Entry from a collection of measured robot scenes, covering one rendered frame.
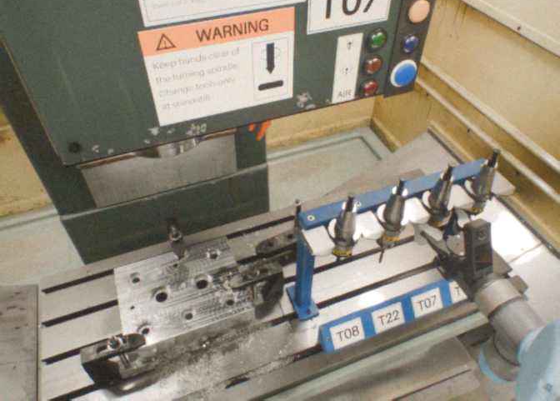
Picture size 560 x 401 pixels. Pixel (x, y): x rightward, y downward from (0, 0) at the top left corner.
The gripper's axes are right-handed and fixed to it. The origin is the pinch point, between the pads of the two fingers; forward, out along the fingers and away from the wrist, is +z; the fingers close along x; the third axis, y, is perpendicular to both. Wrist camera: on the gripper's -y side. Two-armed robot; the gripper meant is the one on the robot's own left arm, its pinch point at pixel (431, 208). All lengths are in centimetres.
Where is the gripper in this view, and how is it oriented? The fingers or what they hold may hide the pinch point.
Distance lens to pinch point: 99.8
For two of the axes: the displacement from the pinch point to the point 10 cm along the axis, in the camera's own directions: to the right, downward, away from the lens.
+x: 9.3, -2.6, 2.6
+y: -0.1, 6.8, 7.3
